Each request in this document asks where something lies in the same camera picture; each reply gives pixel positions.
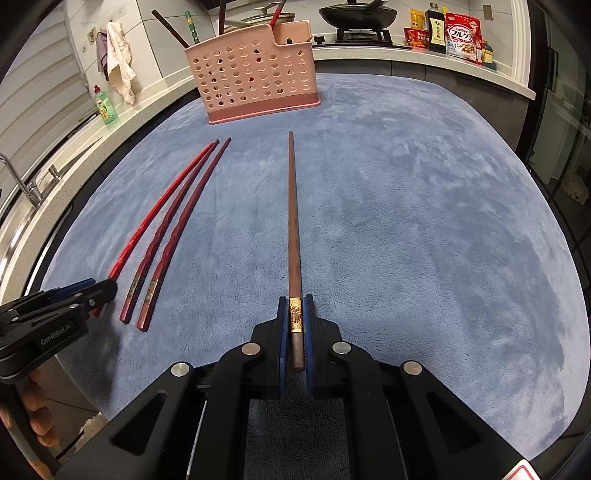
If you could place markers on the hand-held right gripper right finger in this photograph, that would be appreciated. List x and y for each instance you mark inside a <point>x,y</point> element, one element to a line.
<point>310,323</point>

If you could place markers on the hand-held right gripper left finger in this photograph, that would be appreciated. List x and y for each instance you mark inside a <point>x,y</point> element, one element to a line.
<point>280,323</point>

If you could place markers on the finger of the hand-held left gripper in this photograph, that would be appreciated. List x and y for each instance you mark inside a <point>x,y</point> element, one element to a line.
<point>104,291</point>
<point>69,288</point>

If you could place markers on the bright red chopstick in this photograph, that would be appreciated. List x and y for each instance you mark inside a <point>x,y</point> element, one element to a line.
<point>119,262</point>

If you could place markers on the brown chopstick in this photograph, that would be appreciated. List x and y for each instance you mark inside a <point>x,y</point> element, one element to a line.
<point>292,230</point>

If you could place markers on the pink perforated utensil holder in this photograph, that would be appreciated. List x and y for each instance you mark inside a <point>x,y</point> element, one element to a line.
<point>249,78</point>

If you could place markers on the green chopstick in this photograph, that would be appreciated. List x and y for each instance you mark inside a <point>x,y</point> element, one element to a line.
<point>190,25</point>

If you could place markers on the red chopstick with dark tip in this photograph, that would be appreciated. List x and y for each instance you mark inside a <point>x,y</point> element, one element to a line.
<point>277,14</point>

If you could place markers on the person's left hand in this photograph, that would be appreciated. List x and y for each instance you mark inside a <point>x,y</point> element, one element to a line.
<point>39,410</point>

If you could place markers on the chrome faucet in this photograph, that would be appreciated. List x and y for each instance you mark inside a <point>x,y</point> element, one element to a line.
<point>32,191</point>

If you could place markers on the blue plush mat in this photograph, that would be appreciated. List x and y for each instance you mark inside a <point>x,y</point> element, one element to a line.
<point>415,230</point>

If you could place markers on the green dish soap bottle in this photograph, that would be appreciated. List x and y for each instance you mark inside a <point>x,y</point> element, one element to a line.
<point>106,108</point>

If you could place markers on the white window blind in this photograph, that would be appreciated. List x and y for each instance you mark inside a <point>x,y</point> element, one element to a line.
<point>41,92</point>

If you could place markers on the purple hanging cloth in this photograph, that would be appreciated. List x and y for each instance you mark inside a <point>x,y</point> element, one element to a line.
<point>101,50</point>

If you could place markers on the white hanging towel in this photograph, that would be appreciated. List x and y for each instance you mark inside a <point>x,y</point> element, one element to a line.
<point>119,50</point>

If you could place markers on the black gas cooktop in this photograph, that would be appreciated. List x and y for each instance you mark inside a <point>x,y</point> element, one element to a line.
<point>364,36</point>

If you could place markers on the red instant noodle cup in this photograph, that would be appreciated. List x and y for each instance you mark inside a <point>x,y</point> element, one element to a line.
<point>415,38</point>

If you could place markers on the beige pan with glass lid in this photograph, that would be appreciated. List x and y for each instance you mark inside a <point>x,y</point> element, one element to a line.
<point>256,17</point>

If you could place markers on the black wok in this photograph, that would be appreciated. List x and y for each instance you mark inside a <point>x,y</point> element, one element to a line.
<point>358,16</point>

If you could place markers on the dark soy sauce bottle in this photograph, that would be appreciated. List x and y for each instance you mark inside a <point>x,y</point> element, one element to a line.
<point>436,30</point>

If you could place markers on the small dark jar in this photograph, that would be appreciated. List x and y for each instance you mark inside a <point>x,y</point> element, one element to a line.
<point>489,57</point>

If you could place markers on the red and white cereal bag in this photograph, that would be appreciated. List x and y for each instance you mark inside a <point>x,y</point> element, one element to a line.
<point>464,39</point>

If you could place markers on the yellow packet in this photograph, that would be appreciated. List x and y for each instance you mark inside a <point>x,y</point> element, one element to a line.
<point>418,18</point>

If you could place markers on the dark glass door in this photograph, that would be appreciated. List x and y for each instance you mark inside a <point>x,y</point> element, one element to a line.
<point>563,115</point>

